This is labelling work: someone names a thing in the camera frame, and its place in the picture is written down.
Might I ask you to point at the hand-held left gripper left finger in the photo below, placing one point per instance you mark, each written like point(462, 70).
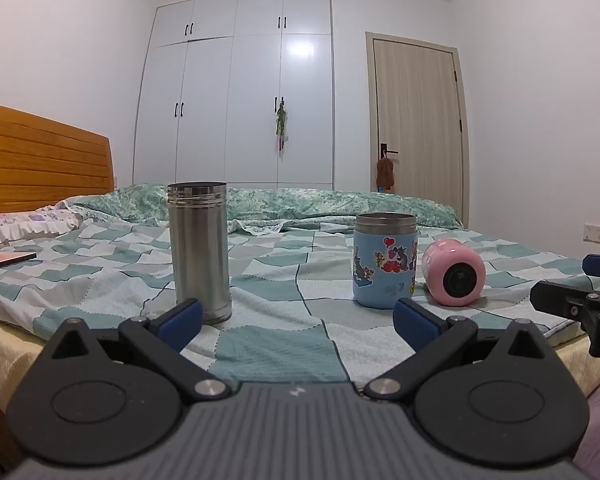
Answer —
point(184, 321)

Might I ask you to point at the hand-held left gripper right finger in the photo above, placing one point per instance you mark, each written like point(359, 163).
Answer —
point(414, 321)

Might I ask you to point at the pink cup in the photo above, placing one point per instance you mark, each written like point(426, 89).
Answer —
point(452, 270)

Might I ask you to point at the blue cartoon sticker cup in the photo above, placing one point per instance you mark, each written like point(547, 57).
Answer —
point(384, 265)

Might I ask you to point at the tall stainless steel cup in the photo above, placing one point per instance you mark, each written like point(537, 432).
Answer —
point(199, 250)

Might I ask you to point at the green checked blanket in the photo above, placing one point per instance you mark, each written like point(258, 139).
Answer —
point(280, 290)

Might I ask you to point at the green floral quilt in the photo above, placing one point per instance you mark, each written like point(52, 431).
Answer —
point(300, 205)

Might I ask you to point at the bed with yellow sheet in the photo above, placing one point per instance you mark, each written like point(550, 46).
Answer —
point(2, 350)

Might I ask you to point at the purple floral pillow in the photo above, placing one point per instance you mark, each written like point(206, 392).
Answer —
point(25, 222)

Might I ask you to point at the pink notebook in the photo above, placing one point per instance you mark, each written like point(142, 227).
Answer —
point(2, 260)

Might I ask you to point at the light wooden door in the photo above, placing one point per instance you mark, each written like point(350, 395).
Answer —
point(415, 110)

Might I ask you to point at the wooden headboard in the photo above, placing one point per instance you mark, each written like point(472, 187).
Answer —
point(40, 160)

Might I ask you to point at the green hanging ornament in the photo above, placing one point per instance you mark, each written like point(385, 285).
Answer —
point(281, 125)

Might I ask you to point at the white wardrobe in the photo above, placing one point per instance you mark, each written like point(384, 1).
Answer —
point(250, 90)

